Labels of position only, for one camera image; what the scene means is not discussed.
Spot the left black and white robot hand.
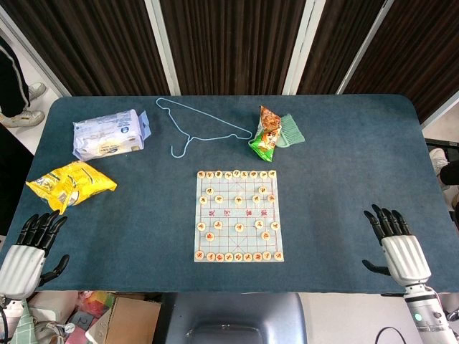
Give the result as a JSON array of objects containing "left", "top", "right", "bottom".
[{"left": 0, "top": 210, "right": 70, "bottom": 300}]

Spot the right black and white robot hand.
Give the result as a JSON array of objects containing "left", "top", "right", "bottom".
[{"left": 361, "top": 204, "right": 432, "bottom": 287}]

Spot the Chinese chess board with pieces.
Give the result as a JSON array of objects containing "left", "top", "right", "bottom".
[{"left": 194, "top": 171, "right": 284, "bottom": 263}]

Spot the green hand brush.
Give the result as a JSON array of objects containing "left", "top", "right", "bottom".
[{"left": 274, "top": 113, "right": 307, "bottom": 150}]

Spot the green checked cloth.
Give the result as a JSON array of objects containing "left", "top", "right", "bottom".
[{"left": 12, "top": 300, "right": 41, "bottom": 344}]

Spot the colourful printed box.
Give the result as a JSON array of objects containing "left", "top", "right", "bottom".
[{"left": 70, "top": 292, "right": 116, "bottom": 325}]

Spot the black furniture block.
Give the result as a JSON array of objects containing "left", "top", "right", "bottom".
[{"left": 0, "top": 123, "right": 35, "bottom": 236}]

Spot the yellow snack bag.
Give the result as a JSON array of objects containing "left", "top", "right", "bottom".
[{"left": 25, "top": 160, "right": 118, "bottom": 215}]

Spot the white sneaker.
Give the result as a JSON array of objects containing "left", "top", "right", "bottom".
[
  {"left": 429, "top": 148, "right": 449, "bottom": 176},
  {"left": 27, "top": 82, "right": 48, "bottom": 102},
  {"left": 0, "top": 109, "right": 46, "bottom": 128}
]

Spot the brown cardboard box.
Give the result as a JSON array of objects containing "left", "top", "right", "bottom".
[{"left": 103, "top": 295, "right": 162, "bottom": 344}]

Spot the dark blue felt table cloth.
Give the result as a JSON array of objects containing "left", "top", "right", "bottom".
[{"left": 0, "top": 94, "right": 459, "bottom": 293}]

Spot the pale blue tissue pack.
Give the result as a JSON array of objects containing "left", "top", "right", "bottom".
[{"left": 72, "top": 110, "right": 150, "bottom": 162}]

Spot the blue grey chair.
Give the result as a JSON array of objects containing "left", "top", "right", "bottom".
[{"left": 171, "top": 293, "right": 306, "bottom": 344}]

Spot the black trouser leg white stripe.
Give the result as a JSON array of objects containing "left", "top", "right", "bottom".
[{"left": 0, "top": 35, "right": 32, "bottom": 118}]

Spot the green and orange snack bag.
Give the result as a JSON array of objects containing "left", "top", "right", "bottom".
[{"left": 248, "top": 105, "right": 283, "bottom": 161}]

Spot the black cable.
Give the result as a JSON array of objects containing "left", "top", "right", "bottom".
[{"left": 374, "top": 326, "right": 408, "bottom": 344}]

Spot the light blue wire hanger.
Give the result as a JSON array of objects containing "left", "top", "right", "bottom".
[{"left": 155, "top": 97, "right": 253, "bottom": 158}]

